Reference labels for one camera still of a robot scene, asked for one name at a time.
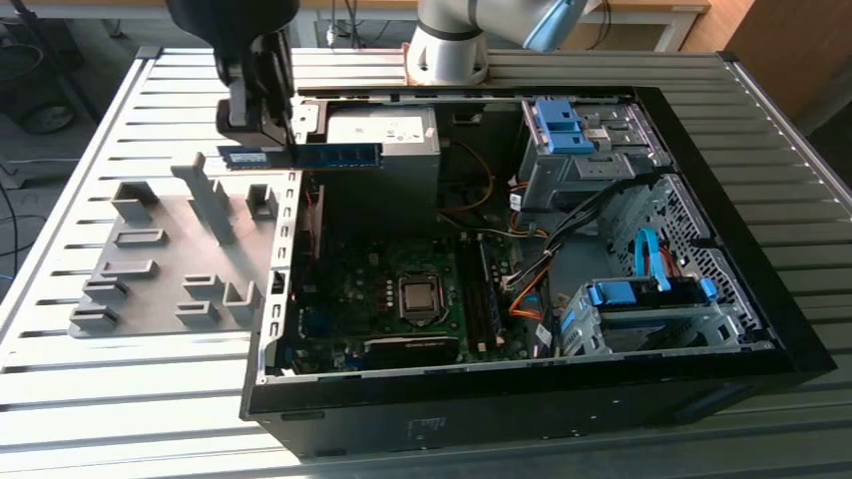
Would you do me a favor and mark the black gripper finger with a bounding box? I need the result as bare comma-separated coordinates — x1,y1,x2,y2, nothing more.
255,28,300,152

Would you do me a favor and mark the black RAM slot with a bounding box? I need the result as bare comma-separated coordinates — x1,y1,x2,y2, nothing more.
462,234,483,350

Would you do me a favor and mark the grey power supply unit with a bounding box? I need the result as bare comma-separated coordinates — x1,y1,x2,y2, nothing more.
310,107,444,236

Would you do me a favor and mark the black wheeled stand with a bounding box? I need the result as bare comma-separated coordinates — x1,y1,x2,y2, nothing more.
0,17,90,136

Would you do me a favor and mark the grey parts rack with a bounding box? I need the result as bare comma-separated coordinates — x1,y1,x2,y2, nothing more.
68,151,282,340

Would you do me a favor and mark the empty blue disk carrier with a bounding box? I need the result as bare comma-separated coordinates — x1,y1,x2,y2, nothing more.
531,99,594,156

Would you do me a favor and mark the green motherboard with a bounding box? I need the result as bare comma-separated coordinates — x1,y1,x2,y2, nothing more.
290,224,554,373

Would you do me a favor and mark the silver CPU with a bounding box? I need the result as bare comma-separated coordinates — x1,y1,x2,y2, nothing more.
404,283,438,311

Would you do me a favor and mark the tall metal drive cage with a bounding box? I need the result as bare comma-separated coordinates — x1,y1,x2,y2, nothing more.
518,97,674,214

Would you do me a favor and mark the black graphics card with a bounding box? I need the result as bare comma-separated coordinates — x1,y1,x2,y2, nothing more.
363,332,460,369

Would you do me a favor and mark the white framed desk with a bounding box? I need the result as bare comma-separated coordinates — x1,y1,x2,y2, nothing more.
292,0,711,54

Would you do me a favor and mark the hard disk in blue carrier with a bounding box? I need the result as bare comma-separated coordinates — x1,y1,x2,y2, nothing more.
584,277,718,308

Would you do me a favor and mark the black open PC case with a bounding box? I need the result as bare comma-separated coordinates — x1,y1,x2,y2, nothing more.
239,84,839,460

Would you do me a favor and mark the low metal disk bay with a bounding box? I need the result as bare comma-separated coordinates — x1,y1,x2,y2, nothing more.
558,278,748,356

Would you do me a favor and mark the brown wooden cabinet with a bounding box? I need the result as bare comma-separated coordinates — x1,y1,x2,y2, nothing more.
682,0,852,124

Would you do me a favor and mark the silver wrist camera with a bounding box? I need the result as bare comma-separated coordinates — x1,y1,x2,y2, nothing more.
216,79,260,137

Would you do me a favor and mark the thin yellow orange wire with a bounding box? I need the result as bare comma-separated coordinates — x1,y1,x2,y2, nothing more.
438,142,498,216

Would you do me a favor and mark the CPU socket metal frame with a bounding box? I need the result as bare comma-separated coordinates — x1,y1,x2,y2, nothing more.
398,271,446,328

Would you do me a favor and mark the black cable bundle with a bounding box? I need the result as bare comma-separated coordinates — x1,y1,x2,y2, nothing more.
511,172,662,285

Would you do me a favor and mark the orange wire bundle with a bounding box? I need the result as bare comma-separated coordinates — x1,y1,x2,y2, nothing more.
507,266,554,320

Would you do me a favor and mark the blue flat wire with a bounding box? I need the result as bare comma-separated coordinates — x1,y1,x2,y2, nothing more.
634,227,674,293

